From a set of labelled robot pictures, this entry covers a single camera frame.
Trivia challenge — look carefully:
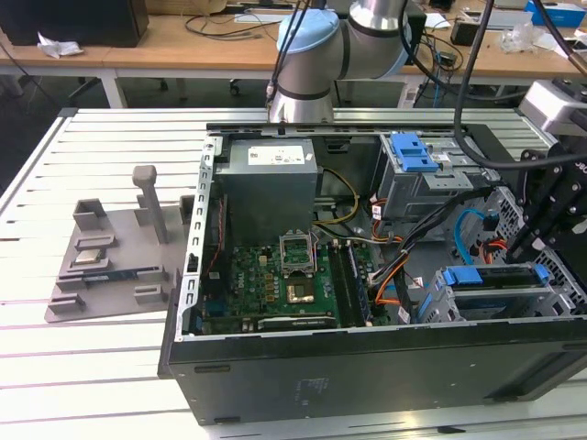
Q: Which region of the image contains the blue RAM stick on rack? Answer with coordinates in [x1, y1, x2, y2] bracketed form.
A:
[82, 269, 139, 284]

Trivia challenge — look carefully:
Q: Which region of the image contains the large black box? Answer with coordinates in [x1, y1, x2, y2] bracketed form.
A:
[0, 0, 150, 48]

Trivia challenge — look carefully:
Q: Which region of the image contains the grey parts rack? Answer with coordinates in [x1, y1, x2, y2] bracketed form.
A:
[43, 164, 199, 325]

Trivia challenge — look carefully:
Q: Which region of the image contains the clear plastic bag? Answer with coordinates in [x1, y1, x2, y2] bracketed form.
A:
[498, 21, 548, 55]

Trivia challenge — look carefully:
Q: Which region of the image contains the small black container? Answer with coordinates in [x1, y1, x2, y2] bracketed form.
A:
[450, 20, 482, 47]

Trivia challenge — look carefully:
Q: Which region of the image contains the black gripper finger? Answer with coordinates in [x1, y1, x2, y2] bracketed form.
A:
[506, 148, 566, 263]
[520, 176, 581, 254]

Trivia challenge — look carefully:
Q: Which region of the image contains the installed RAM stick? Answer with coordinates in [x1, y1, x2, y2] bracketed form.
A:
[347, 246, 372, 323]

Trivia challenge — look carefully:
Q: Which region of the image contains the grey optical drive cage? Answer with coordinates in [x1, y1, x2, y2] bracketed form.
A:
[371, 132, 502, 222]

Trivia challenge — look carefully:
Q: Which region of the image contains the crumpled white paper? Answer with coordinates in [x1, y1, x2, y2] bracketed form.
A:
[36, 30, 84, 60]

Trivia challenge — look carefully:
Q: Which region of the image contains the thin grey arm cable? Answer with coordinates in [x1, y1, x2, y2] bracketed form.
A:
[264, 0, 309, 110]

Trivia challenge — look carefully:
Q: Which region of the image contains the metal socket cover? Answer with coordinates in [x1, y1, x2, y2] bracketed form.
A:
[279, 233, 318, 277]

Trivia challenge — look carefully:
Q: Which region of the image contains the grey disk bay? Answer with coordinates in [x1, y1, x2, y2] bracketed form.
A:
[412, 263, 587, 325]

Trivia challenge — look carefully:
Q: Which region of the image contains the black graphics card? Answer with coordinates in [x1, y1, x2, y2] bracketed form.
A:
[256, 314, 337, 331]

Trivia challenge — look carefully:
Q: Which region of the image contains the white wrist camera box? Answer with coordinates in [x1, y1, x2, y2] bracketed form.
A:
[519, 78, 587, 135]

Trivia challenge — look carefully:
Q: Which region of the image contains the blue drive cage latch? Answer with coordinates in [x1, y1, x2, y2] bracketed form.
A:
[391, 132, 437, 173]

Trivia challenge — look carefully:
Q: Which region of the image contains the white open box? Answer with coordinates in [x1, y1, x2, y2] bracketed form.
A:
[557, 36, 587, 61]

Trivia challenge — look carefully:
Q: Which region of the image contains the CPU socket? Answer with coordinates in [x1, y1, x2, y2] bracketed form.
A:
[285, 280, 317, 306]

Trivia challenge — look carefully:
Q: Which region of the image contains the black sleeved wire bundle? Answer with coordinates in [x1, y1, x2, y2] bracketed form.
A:
[397, 182, 504, 260]

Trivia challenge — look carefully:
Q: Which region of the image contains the blue data wire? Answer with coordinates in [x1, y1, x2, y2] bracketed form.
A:
[453, 205, 483, 267]

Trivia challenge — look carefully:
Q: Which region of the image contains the wooden desk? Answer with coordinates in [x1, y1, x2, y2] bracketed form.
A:
[0, 0, 587, 109]

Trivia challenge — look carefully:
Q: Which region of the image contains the grey power supply unit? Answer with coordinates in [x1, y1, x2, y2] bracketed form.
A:
[215, 139, 325, 248]

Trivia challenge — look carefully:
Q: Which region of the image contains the flat grey box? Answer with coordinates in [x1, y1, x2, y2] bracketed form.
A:
[481, 9, 534, 32]

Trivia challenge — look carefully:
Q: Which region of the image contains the black PC case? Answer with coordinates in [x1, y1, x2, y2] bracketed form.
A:
[158, 121, 587, 427]

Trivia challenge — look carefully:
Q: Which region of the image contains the orange wire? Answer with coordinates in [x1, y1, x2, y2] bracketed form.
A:
[476, 237, 509, 266]

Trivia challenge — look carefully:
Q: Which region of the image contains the black RAM slot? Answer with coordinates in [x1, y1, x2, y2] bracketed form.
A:
[328, 245, 360, 327]

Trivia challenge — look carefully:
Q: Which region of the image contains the blue cardboard box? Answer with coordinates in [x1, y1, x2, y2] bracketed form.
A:
[524, 0, 587, 29]

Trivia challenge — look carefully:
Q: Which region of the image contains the yellow black wire bundle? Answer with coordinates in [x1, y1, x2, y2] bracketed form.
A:
[313, 167, 360, 226]

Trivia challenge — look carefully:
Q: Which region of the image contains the silver CPU chip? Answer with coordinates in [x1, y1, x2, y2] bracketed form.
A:
[75, 249, 107, 267]

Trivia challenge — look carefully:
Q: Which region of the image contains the locking lever wire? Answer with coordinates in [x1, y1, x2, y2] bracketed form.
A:
[310, 227, 321, 276]

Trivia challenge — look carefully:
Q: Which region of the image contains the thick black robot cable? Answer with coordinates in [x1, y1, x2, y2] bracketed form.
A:
[452, 0, 522, 173]
[531, 0, 587, 74]

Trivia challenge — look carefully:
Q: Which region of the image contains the green motherboard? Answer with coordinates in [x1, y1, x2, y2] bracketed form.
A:
[201, 242, 382, 334]

